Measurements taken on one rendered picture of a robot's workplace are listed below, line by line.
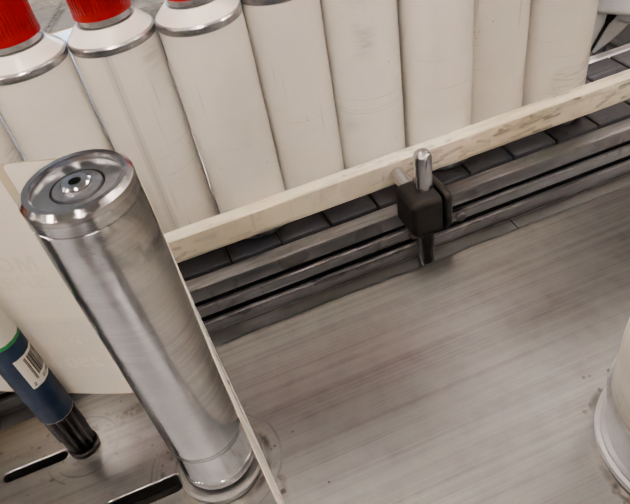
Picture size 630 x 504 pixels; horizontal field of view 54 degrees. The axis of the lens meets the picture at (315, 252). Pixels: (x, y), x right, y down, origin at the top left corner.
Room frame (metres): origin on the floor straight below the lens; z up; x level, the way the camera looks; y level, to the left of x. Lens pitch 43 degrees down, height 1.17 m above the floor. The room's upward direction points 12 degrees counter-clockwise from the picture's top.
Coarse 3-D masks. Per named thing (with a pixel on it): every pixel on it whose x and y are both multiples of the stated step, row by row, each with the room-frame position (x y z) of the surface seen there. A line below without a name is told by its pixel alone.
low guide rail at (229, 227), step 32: (576, 96) 0.39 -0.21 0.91; (608, 96) 0.39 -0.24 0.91; (480, 128) 0.37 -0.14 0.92; (512, 128) 0.37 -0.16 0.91; (544, 128) 0.38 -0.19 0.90; (384, 160) 0.36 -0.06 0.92; (448, 160) 0.36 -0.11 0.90; (288, 192) 0.34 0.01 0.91; (320, 192) 0.34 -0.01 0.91; (352, 192) 0.34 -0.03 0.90; (192, 224) 0.33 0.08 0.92; (224, 224) 0.32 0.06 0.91; (256, 224) 0.33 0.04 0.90; (192, 256) 0.32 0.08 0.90
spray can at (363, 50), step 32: (320, 0) 0.39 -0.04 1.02; (352, 0) 0.37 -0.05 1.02; (384, 0) 0.38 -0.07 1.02; (352, 32) 0.37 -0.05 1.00; (384, 32) 0.38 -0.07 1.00; (352, 64) 0.38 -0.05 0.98; (384, 64) 0.38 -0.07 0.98; (352, 96) 0.38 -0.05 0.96; (384, 96) 0.37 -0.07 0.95; (352, 128) 0.38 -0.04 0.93; (384, 128) 0.37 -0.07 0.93; (352, 160) 0.38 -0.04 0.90
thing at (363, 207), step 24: (600, 72) 0.47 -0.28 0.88; (576, 120) 0.40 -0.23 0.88; (600, 120) 0.40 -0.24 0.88; (528, 144) 0.39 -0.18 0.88; (552, 144) 0.38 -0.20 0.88; (456, 168) 0.37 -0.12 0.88; (480, 168) 0.37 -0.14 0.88; (384, 192) 0.36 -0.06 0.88; (312, 216) 0.35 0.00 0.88; (336, 216) 0.35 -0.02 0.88; (360, 216) 0.35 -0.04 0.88; (240, 240) 0.34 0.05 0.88; (264, 240) 0.34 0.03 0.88; (288, 240) 0.33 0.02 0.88; (192, 264) 0.33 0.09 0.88; (216, 264) 0.32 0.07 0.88
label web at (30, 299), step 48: (0, 192) 0.20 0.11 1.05; (0, 240) 0.20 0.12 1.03; (0, 288) 0.20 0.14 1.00; (48, 288) 0.20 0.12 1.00; (0, 336) 0.19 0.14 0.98; (48, 336) 0.20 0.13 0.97; (96, 336) 0.20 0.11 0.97; (0, 384) 0.22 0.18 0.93; (48, 384) 0.19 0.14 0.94; (96, 384) 0.20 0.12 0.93
